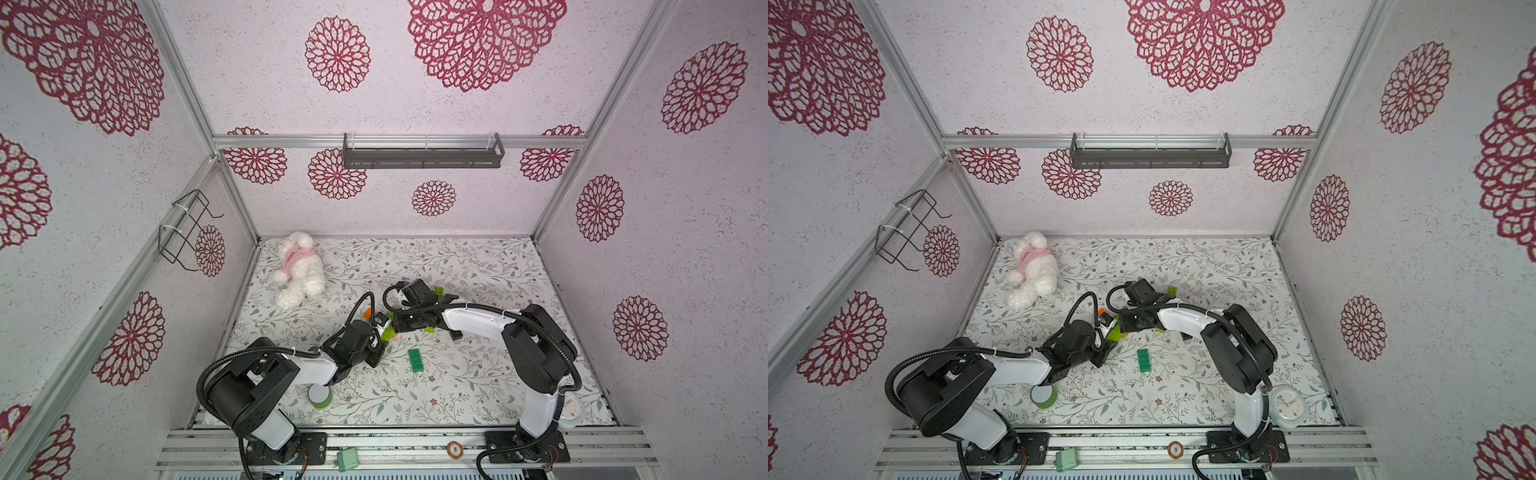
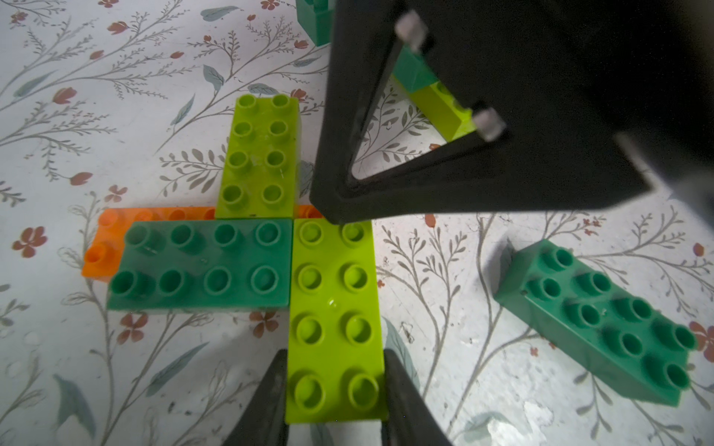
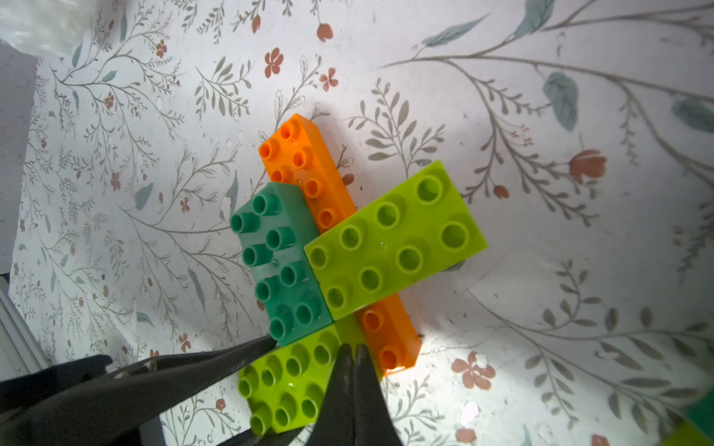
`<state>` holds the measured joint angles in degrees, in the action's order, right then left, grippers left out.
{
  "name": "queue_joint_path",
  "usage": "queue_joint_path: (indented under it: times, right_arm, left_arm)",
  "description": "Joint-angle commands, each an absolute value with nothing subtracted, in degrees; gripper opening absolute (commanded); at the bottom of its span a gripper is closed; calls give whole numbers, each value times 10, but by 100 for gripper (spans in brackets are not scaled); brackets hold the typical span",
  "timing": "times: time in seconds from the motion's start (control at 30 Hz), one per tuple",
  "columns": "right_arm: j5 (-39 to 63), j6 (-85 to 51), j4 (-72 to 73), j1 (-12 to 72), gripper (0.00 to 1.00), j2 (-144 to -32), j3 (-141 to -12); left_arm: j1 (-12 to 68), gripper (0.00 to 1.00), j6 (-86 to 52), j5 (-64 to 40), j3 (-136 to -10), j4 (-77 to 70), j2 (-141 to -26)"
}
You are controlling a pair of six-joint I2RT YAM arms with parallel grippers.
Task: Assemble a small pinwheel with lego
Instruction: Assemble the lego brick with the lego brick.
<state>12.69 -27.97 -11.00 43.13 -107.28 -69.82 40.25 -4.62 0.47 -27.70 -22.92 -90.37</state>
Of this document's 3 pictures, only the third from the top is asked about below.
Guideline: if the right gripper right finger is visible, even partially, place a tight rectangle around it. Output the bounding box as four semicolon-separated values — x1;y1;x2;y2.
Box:
354;345;403;446

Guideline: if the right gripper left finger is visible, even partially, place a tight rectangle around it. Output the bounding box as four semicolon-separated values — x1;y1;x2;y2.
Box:
307;344;354;446

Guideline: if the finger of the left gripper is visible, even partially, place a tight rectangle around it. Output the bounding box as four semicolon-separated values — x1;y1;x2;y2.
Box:
1;336;276;445
219;427;303;446

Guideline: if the lime lego brick bottom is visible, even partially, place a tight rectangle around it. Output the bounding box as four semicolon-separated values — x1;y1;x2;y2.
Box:
237;315;367;436

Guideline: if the lime lego brick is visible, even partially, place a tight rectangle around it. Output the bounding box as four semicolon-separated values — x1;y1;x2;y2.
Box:
237;315;367;436
305;162;487;320

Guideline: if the orange lego brick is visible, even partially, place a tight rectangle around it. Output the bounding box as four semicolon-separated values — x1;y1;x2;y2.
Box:
356;294;422;378
258;113;356;233

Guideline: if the dark green lego brick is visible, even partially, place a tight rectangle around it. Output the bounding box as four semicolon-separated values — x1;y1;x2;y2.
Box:
230;182;333;346
686;390;714;443

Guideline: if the white plush bunny pink shirt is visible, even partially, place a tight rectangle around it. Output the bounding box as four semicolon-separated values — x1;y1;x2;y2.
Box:
1;0;102;56

